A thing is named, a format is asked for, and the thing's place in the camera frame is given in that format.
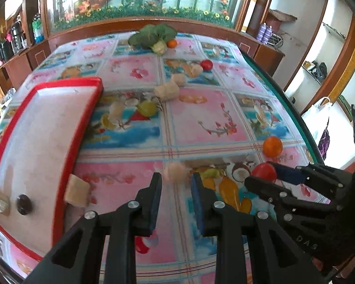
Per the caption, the orange mandarin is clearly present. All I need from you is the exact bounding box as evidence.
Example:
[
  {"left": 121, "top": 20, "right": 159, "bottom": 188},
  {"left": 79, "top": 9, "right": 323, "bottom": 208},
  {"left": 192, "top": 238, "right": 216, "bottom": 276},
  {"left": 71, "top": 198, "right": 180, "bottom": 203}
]
[{"left": 262, "top": 136, "right": 283, "bottom": 158}]

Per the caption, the round beige biscuit block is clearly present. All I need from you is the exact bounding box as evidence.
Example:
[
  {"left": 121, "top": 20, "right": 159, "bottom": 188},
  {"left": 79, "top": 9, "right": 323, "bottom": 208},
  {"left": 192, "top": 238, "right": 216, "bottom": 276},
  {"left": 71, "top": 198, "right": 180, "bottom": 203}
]
[{"left": 162, "top": 162, "right": 187, "bottom": 184}]

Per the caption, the red cherry tomato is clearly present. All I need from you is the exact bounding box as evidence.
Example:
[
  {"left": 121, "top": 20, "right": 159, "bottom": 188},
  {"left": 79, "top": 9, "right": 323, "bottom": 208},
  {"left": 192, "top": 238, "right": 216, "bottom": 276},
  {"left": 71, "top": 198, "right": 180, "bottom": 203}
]
[{"left": 200, "top": 60, "right": 213, "bottom": 72}]

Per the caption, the large beige biscuit block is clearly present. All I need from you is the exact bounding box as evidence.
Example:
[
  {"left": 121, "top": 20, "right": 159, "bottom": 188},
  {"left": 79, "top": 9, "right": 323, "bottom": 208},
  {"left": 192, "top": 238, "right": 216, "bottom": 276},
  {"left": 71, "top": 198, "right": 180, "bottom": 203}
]
[{"left": 154, "top": 81, "right": 180, "bottom": 101}]

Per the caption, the small beige biscuit block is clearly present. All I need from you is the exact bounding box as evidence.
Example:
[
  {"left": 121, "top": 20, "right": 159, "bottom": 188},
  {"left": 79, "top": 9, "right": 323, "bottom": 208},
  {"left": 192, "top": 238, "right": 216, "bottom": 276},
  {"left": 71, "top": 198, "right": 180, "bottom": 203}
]
[{"left": 171, "top": 73, "right": 186, "bottom": 87}]

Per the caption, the green grape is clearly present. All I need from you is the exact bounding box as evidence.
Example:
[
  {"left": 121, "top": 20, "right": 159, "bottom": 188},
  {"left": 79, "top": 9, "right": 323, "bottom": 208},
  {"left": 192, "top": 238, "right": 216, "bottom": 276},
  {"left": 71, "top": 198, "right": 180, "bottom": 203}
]
[{"left": 136, "top": 100, "right": 158, "bottom": 117}]

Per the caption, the white plastic bag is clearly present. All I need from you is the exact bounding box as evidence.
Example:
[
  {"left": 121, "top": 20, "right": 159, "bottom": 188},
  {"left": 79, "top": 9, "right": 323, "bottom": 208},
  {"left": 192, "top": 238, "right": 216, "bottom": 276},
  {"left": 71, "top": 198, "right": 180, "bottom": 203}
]
[{"left": 301, "top": 97, "right": 332, "bottom": 144}]

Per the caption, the dark purple grape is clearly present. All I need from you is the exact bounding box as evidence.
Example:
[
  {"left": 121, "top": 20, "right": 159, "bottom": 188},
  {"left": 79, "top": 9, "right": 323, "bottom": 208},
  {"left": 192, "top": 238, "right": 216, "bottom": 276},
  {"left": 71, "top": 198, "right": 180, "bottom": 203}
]
[{"left": 16, "top": 194, "right": 33, "bottom": 215}]

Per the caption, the fruit print tablecloth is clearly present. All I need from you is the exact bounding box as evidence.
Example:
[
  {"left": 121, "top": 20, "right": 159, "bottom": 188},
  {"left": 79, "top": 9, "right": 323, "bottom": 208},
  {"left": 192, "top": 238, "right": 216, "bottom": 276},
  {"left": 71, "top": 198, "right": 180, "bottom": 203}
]
[{"left": 0, "top": 33, "right": 321, "bottom": 283}]

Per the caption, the beige chunk in tray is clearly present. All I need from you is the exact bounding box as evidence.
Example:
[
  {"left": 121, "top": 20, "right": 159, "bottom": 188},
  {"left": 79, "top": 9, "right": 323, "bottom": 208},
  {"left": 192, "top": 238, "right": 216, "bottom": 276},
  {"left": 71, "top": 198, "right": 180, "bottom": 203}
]
[{"left": 0, "top": 191, "right": 11, "bottom": 216}]

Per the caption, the red rimmed white tray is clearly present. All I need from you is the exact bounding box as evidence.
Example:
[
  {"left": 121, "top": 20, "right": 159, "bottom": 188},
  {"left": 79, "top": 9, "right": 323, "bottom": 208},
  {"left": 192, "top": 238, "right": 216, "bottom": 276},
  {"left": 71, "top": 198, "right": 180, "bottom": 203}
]
[{"left": 0, "top": 77, "right": 103, "bottom": 261}]

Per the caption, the purple bottle left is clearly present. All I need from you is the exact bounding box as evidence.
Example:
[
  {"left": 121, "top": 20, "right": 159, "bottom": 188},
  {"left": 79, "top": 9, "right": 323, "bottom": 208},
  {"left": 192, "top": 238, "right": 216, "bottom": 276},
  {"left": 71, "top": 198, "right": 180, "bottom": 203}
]
[{"left": 256, "top": 23, "right": 267, "bottom": 42}]

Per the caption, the purple bottle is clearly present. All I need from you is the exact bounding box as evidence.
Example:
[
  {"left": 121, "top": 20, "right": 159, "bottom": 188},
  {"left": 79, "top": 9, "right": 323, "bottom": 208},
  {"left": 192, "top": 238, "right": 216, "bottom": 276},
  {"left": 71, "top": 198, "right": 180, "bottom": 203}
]
[
  {"left": 256, "top": 23, "right": 267, "bottom": 42},
  {"left": 262, "top": 26, "right": 273, "bottom": 44}
]

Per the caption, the purple bottle right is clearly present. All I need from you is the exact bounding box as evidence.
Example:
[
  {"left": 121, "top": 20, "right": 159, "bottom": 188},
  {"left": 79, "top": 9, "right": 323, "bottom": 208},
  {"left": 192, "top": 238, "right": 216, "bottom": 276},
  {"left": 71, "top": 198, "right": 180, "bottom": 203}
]
[{"left": 262, "top": 26, "right": 273, "bottom": 44}]

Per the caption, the small orange near vegetable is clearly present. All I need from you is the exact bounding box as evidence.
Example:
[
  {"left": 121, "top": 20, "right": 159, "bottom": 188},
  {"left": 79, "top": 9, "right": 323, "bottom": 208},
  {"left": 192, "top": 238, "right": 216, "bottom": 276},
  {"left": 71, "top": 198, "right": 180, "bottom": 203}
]
[{"left": 167, "top": 39, "right": 178, "bottom": 49}]

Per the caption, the wooden sideboard cabinet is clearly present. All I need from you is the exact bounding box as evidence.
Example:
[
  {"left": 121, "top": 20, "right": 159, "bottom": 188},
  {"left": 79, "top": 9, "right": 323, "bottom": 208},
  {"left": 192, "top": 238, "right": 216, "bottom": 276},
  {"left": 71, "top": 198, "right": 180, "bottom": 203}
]
[{"left": 0, "top": 40, "right": 50, "bottom": 103}]

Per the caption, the green leafy vegetable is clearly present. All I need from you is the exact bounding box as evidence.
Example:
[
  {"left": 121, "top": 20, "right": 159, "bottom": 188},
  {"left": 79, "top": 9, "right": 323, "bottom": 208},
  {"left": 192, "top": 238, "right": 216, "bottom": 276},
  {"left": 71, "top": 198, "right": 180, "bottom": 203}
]
[{"left": 128, "top": 24, "right": 178, "bottom": 55}]

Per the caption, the black thermos jug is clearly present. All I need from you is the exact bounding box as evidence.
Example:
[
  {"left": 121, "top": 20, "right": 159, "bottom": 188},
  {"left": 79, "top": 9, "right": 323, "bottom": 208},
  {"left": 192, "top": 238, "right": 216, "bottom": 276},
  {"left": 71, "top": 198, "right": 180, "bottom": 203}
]
[{"left": 10, "top": 21, "right": 25, "bottom": 54}]

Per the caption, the green water bottle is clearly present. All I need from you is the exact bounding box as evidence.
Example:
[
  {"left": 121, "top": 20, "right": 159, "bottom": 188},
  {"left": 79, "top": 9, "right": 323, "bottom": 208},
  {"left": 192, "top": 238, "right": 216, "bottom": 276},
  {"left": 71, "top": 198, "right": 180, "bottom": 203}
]
[{"left": 32, "top": 13, "right": 45, "bottom": 43}]

